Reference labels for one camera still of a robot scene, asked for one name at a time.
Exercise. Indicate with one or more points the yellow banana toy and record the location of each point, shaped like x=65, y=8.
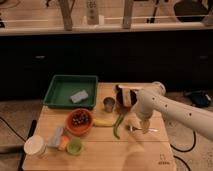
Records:
x=102, y=123

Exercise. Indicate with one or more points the light blue toy object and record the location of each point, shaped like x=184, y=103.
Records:
x=54, y=141

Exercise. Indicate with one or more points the dark cabinet front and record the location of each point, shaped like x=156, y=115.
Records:
x=181, y=60

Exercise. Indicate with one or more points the green plastic tray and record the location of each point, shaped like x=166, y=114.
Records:
x=63, y=87

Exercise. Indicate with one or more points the blue object on floor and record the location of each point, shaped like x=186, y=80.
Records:
x=200, y=99

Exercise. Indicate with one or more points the wooden block in bowl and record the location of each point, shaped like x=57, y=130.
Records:
x=126, y=97

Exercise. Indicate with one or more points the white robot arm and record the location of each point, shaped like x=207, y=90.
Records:
x=152, y=97

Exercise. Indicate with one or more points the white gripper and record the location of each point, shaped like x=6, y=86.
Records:
x=144, y=121

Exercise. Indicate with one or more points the small green cup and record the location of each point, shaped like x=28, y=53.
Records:
x=74, y=146

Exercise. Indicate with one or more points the blue-grey sponge block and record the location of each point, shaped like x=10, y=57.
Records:
x=79, y=96

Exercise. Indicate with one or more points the small metal cup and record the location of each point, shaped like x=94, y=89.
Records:
x=109, y=103

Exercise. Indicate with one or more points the silver metal fork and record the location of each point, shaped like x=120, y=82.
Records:
x=133, y=128

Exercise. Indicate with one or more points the green chili pepper toy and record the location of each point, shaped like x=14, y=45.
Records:
x=117, y=124

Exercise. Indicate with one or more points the orange toy food piece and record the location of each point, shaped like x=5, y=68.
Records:
x=63, y=142

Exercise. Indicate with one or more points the orange bowl with berries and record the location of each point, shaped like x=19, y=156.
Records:
x=79, y=121

